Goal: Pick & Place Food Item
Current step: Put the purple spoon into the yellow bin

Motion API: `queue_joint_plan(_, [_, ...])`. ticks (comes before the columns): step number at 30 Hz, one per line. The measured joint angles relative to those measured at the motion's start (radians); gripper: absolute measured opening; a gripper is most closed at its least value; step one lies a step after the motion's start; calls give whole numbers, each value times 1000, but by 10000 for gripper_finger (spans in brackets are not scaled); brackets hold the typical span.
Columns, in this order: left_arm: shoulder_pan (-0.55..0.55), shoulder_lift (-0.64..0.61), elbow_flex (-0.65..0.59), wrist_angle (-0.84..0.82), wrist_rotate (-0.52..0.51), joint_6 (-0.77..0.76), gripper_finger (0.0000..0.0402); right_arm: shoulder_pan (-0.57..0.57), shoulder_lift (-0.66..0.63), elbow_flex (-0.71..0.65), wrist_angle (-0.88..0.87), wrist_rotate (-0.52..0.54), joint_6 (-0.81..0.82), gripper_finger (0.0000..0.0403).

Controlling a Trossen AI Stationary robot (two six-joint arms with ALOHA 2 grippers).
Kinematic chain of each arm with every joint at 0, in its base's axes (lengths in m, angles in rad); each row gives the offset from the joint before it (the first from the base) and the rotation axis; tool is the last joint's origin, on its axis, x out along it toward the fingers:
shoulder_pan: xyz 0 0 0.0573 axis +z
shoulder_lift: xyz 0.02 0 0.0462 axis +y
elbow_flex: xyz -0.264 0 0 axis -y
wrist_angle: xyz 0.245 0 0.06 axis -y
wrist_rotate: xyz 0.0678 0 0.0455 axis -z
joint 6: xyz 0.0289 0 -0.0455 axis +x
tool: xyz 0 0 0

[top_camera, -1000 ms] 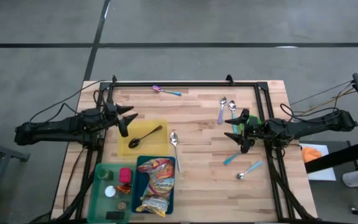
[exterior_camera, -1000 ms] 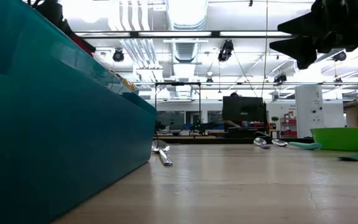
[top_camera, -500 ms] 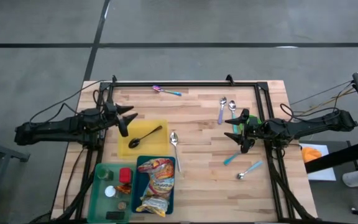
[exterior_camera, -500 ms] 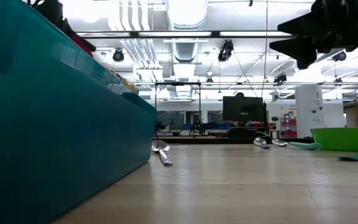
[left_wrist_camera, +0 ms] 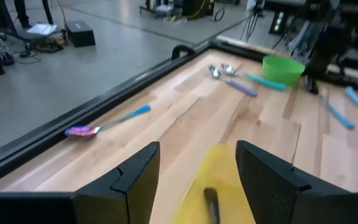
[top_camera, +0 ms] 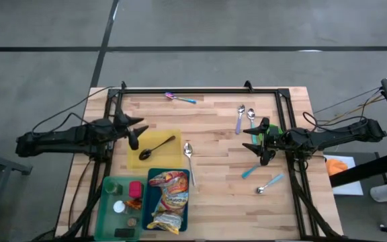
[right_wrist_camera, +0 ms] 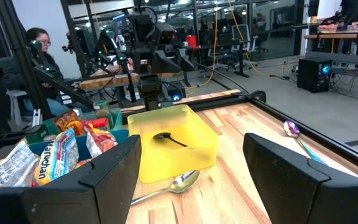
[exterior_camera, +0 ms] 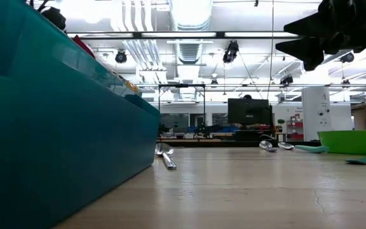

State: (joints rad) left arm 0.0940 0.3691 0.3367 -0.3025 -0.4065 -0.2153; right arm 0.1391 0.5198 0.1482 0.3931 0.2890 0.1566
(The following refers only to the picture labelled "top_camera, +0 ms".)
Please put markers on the white paper sheet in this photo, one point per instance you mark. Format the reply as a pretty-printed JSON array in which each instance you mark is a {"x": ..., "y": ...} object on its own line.
[{"x": 351, "y": 188}]

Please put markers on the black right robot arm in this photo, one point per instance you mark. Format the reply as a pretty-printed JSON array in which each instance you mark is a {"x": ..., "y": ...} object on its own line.
[{"x": 331, "y": 136}]

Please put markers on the black aluminium table frame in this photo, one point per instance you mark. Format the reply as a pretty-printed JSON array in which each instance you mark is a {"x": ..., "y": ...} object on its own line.
[{"x": 197, "y": 90}]

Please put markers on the green lidded spice jar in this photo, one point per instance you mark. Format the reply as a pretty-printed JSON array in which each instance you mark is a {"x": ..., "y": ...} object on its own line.
[{"x": 113, "y": 188}]

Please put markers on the bright green plastic bowl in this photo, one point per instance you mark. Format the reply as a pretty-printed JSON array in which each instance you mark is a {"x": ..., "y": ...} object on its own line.
[{"x": 274, "y": 127}]

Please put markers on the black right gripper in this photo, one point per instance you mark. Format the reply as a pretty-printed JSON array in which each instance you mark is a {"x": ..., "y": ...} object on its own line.
[{"x": 274, "y": 139}]

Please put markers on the yellow translucent plastic bin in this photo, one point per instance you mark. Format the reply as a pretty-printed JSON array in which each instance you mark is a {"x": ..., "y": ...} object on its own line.
[{"x": 166, "y": 158}]

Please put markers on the iridescent rainbow metal spoon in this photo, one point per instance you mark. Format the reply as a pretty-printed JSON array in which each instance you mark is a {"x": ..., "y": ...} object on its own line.
[{"x": 170, "y": 95}]

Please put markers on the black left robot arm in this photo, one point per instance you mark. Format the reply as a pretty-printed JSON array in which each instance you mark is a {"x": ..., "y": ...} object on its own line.
[{"x": 62, "y": 139}]

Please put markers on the orange cloth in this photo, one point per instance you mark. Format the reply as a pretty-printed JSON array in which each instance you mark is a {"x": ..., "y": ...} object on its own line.
[{"x": 336, "y": 166}]

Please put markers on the dark teal plastic bin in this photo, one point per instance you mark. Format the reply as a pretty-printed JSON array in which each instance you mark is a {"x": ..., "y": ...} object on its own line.
[{"x": 148, "y": 201}]

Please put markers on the plain silver metal spoon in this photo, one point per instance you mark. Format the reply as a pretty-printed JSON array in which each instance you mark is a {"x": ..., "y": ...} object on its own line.
[{"x": 188, "y": 149}]

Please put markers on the light green translucent bin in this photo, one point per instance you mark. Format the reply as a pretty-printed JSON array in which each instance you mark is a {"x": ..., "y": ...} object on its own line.
[{"x": 109, "y": 215}]

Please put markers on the red smoked paprika tin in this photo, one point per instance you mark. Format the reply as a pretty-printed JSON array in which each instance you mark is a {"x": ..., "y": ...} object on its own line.
[{"x": 135, "y": 190}]

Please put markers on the small glass barcode jar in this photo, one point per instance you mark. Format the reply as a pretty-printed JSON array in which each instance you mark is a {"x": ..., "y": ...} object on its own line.
[{"x": 132, "y": 222}]

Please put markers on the dark black metal spoon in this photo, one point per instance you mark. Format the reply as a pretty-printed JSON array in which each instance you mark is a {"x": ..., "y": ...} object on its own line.
[{"x": 144, "y": 154}]

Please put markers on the dark green spice tin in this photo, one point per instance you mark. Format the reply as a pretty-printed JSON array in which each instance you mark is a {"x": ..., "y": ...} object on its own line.
[{"x": 124, "y": 232}]

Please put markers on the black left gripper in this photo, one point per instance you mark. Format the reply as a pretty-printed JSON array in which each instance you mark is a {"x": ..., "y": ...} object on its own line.
[{"x": 123, "y": 126}]

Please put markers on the red noodle snack packet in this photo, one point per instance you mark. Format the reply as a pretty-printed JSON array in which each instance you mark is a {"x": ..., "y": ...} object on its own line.
[{"x": 171, "y": 179}]

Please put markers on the yellow snack bag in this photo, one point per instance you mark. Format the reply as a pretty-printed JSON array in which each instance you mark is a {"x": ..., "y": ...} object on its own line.
[{"x": 166, "y": 222}]

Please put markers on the brown stand-up pouch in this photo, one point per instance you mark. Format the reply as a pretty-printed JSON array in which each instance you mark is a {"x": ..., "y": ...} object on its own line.
[{"x": 133, "y": 203}]

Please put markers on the yellow Maruchan ramen packet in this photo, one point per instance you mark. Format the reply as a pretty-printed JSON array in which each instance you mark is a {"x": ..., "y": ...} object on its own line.
[{"x": 175, "y": 200}]

